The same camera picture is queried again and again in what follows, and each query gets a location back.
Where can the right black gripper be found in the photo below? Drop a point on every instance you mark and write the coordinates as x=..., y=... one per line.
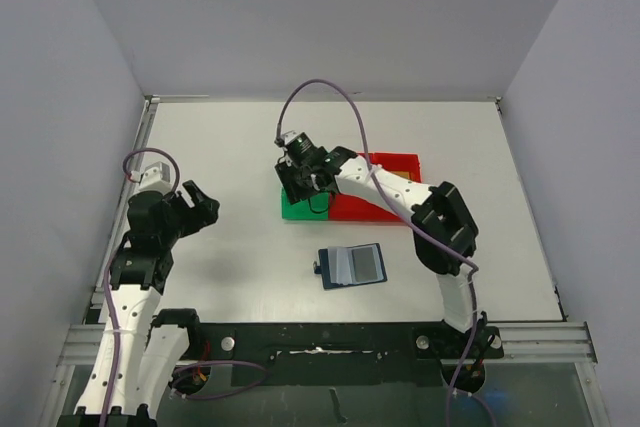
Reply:
x=293, y=183

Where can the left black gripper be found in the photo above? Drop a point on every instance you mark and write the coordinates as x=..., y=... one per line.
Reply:
x=203, y=211

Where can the blue leather card holder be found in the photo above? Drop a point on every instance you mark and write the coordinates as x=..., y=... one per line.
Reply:
x=342, y=267

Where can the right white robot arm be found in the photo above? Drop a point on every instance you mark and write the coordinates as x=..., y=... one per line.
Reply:
x=444, y=231

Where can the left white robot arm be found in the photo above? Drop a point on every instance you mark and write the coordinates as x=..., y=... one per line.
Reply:
x=141, y=343

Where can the gold card in bin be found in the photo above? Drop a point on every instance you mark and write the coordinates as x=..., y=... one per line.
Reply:
x=403, y=174

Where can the green plastic bin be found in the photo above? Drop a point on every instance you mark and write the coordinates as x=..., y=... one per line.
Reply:
x=314, y=209

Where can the middle red plastic bin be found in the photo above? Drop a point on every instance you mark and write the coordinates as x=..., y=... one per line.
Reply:
x=345, y=208

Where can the red plastic bin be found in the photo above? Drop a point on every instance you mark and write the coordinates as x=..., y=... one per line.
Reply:
x=407, y=162
x=345, y=208

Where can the right red plastic bin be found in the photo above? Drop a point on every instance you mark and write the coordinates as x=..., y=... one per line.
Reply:
x=407, y=162

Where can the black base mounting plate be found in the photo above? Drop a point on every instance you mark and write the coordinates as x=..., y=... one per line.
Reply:
x=337, y=354

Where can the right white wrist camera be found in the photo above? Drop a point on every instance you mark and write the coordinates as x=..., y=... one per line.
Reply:
x=286, y=138

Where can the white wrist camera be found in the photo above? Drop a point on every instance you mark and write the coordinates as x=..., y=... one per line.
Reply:
x=286, y=138
x=155, y=177

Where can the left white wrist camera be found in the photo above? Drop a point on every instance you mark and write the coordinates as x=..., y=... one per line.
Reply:
x=155, y=177

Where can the aluminium front rail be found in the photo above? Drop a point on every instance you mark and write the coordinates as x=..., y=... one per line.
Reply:
x=546, y=342

